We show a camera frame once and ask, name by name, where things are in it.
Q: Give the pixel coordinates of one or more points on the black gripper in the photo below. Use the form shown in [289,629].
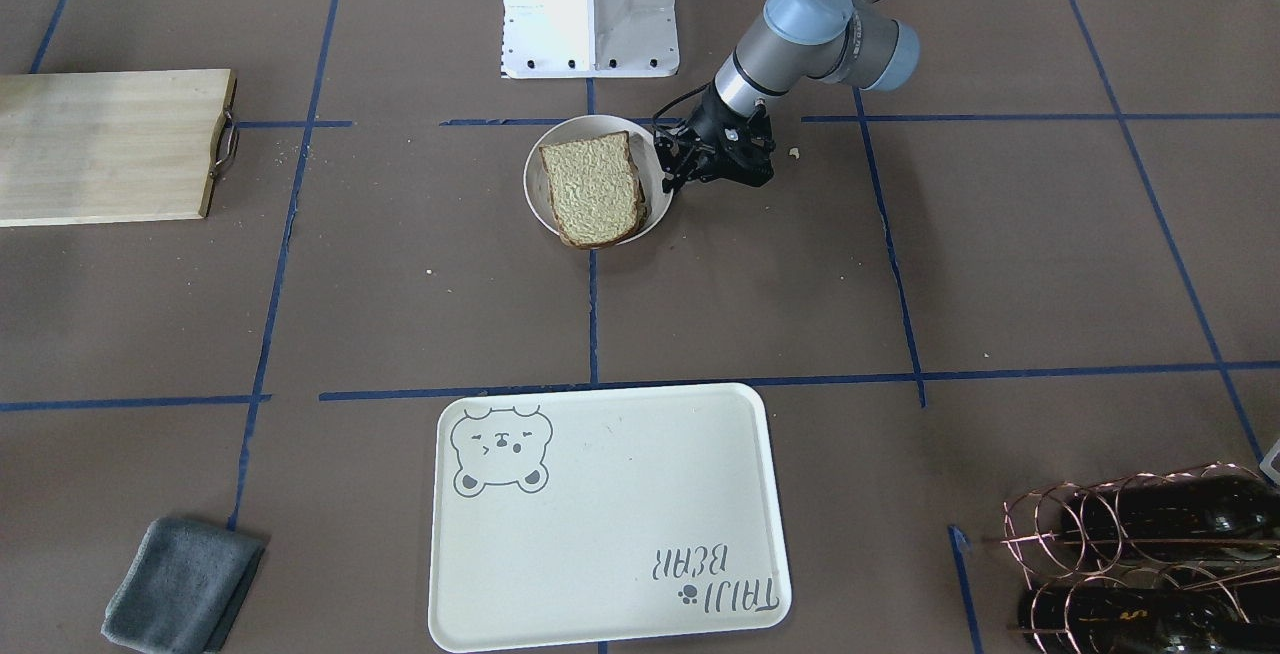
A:
[712,119]

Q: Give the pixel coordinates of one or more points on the white round plate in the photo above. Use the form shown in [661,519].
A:
[649,173]

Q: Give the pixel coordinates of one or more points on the bread slice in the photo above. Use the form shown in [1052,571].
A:
[595,191]

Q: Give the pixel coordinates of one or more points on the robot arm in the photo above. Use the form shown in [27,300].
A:
[844,42]

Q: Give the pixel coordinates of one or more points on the cream bear serving tray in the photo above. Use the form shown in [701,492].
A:
[607,515]

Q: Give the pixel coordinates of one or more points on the dark wine bottle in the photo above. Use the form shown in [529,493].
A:
[1218,519]
[1097,619]

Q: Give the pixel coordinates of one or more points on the wooden cutting board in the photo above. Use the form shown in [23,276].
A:
[112,147]

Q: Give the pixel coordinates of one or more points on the folded grey cloth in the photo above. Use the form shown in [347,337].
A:
[185,588]

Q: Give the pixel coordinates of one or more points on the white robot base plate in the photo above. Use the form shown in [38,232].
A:
[560,39]

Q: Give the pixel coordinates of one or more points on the copper wire bottle rack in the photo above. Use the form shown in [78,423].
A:
[1031,536]

